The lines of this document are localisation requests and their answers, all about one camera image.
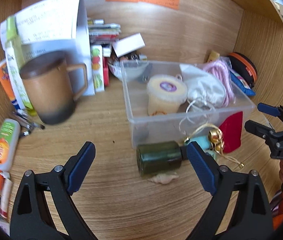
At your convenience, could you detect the stack of books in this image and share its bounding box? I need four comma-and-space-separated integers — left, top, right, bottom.
87, 18, 122, 45

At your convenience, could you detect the white paper stand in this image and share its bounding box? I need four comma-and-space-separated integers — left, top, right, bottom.
0, 0, 96, 97

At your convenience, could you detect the beige conch seashell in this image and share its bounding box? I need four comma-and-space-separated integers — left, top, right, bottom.
147, 172, 179, 185

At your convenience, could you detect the pink rope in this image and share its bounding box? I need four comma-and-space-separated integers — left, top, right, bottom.
202, 60, 236, 107

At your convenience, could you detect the metal nail clipper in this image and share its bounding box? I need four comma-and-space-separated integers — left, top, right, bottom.
9, 109, 46, 138

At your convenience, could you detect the clear plastic storage bin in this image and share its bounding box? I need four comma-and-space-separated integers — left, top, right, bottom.
119, 60, 255, 148

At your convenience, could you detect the brown mug with lid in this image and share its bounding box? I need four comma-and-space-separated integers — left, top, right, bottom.
20, 50, 88, 125

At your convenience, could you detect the white brown cardboard box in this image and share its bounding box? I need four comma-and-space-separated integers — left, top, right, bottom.
112, 33, 145, 57

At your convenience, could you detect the black orange zip case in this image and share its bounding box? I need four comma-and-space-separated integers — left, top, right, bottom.
228, 52, 257, 88

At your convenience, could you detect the red velvet pouch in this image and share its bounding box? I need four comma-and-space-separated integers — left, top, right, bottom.
219, 111, 243, 154

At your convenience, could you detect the white drawstring cloth bag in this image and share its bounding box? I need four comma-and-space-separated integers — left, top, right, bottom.
178, 63, 227, 131

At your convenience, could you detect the gold bell ornament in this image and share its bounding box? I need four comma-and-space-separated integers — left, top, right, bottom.
184, 122, 245, 169

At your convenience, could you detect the cream tub purple label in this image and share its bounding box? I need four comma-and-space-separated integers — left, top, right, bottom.
147, 75, 188, 116

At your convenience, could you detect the white orange cream tube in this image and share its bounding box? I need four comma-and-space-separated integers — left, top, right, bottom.
0, 119, 21, 172

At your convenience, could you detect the orange white box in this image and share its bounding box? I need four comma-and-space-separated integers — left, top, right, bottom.
0, 59, 19, 110

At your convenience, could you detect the yellow lotion tube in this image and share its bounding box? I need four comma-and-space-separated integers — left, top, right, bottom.
207, 50, 220, 62

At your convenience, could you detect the light teal small object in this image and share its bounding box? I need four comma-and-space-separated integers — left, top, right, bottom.
189, 135, 217, 160

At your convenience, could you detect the bowl of small trinkets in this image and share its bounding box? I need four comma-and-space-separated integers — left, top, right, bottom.
107, 56, 149, 81

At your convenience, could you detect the blue patchwork pouch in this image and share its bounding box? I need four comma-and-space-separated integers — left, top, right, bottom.
229, 69, 256, 96

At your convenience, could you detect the fruit pattern box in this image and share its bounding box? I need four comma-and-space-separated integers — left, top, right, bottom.
91, 45, 105, 93

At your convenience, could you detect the dark green glass bottle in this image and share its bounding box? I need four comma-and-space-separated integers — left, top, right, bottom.
136, 141, 188, 176

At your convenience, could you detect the green liquid bottle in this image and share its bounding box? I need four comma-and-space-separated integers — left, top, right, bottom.
5, 15, 37, 116

